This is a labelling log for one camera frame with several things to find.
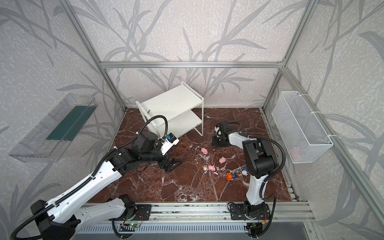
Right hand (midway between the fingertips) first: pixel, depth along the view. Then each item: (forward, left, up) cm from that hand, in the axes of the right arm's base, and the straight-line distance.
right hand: (214, 138), depth 100 cm
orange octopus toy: (-25, -7, 0) cm, 26 cm away
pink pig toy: (-9, +7, 0) cm, 11 cm away
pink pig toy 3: (-21, +3, +1) cm, 21 cm away
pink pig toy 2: (-15, -4, 0) cm, 16 cm away
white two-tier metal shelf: (0, +19, +31) cm, 36 cm away
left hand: (-21, +19, +22) cm, 36 cm away
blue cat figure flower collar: (-21, +7, 0) cm, 22 cm away
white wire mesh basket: (-20, -34, +34) cm, 52 cm away
